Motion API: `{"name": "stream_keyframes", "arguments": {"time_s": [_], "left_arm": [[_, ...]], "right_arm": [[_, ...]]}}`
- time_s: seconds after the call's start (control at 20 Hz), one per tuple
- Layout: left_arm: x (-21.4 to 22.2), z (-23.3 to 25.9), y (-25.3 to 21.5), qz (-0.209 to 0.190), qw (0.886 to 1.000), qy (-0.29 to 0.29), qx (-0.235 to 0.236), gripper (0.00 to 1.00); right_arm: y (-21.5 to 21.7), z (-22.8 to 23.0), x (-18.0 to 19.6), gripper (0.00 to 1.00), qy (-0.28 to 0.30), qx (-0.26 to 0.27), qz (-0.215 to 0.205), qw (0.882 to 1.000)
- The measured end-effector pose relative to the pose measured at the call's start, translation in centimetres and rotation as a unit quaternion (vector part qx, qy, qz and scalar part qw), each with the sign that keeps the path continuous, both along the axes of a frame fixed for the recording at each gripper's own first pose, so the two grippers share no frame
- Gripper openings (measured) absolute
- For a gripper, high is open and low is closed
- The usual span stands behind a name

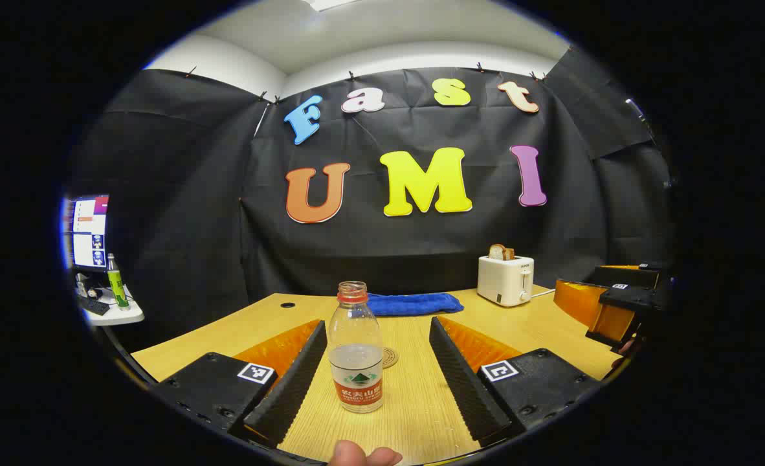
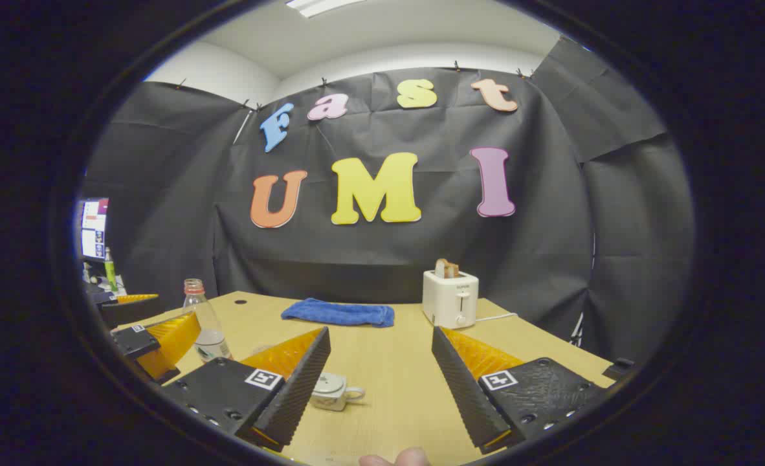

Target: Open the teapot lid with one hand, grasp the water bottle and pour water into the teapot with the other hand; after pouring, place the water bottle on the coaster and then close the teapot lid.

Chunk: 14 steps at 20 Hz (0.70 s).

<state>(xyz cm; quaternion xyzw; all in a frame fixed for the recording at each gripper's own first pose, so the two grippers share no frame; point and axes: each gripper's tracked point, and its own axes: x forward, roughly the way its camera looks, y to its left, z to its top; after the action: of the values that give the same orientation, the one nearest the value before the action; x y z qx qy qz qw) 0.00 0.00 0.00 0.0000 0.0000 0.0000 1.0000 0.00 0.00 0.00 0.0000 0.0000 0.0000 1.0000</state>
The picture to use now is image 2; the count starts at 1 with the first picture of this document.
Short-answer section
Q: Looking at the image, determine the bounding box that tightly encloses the white teacup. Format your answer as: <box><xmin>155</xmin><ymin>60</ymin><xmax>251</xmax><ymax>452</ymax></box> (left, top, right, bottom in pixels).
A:
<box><xmin>309</xmin><ymin>373</ymin><xmax>366</xmax><ymax>412</ymax></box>

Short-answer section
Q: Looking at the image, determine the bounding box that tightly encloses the white toaster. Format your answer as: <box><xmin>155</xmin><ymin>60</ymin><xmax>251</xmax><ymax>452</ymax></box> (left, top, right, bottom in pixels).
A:
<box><xmin>421</xmin><ymin>269</ymin><xmax>480</xmax><ymax>329</ymax></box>

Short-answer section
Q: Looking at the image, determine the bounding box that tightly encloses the black backdrop cloth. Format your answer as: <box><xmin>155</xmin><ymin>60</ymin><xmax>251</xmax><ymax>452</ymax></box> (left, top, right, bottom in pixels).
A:
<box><xmin>82</xmin><ymin>36</ymin><xmax>697</xmax><ymax>366</ymax></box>

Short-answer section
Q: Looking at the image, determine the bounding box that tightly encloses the green bottle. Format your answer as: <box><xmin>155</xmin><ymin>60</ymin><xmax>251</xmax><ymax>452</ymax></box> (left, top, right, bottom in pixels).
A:
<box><xmin>103</xmin><ymin>247</ymin><xmax>119</xmax><ymax>293</ymax></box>

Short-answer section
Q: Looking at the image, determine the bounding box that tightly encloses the computer monitor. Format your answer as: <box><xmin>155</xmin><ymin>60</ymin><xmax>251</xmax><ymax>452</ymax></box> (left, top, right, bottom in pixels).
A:
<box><xmin>80</xmin><ymin>197</ymin><xmax>110</xmax><ymax>263</ymax></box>

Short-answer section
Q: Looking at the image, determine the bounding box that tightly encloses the ceiling light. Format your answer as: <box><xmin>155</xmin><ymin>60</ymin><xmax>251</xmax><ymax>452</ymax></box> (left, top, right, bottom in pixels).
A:
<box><xmin>285</xmin><ymin>0</ymin><xmax>364</xmax><ymax>18</ymax></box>

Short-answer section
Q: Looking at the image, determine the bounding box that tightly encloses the blue towel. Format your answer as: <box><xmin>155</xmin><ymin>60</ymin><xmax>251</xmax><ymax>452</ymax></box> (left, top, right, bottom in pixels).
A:
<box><xmin>281</xmin><ymin>298</ymin><xmax>396</xmax><ymax>328</ymax></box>

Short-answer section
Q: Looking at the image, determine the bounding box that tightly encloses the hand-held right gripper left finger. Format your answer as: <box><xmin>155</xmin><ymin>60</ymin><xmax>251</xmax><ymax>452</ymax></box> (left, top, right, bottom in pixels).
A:
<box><xmin>161</xmin><ymin>326</ymin><xmax>332</xmax><ymax>454</ymax></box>

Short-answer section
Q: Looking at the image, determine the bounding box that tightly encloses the clear plastic water bottle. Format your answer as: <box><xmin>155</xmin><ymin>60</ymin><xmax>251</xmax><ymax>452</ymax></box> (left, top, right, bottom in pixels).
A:
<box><xmin>182</xmin><ymin>278</ymin><xmax>233</xmax><ymax>363</ymax></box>

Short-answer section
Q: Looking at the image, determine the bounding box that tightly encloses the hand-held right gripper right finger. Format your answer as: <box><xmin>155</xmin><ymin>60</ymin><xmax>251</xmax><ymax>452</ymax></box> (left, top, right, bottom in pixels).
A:
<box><xmin>431</xmin><ymin>326</ymin><xmax>608</xmax><ymax>455</ymax></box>

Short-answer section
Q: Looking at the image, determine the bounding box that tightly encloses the white teacup lid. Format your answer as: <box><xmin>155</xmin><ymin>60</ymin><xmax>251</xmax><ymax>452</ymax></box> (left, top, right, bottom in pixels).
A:
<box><xmin>313</xmin><ymin>373</ymin><xmax>346</xmax><ymax>397</ymax></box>

